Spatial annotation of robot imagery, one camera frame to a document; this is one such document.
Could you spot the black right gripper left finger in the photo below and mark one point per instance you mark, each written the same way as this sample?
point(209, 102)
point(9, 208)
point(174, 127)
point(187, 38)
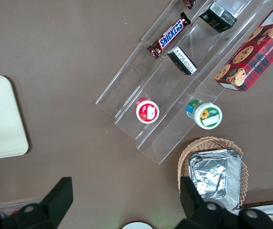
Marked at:
point(45, 210)

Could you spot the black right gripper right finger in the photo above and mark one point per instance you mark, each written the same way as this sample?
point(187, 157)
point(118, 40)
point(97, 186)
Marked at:
point(203, 217)

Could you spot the aluminium foil tray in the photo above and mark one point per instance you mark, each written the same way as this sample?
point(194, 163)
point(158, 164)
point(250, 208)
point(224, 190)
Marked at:
point(210, 174)

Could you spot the light tan wicker basket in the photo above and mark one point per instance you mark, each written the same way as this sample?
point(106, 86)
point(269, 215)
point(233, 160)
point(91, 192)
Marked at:
point(186, 152)

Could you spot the pale plastic serving tray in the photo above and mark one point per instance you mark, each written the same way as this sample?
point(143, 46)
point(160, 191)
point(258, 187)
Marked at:
point(0, 119)

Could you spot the green-lidded sunflower cup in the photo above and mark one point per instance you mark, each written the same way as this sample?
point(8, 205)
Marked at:
point(208, 116)

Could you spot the red-lidded small cup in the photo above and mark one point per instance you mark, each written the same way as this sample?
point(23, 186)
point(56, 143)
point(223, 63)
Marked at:
point(147, 112)

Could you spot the clear acrylic stepped display stand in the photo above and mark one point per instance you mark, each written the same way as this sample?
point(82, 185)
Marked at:
point(127, 95)

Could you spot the small black carton box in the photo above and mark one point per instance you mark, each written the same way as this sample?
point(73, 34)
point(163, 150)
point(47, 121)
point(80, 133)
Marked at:
point(218, 20)
point(183, 60)

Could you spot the red tartan cookie box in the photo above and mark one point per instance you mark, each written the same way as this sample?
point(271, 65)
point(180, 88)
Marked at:
point(258, 55)

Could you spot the Snickers chocolate bar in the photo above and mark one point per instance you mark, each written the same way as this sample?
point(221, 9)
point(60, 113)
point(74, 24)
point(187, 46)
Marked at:
point(171, 34)

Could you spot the dark red candy wrapper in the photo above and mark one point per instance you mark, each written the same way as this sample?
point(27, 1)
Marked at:
point(189, 3)

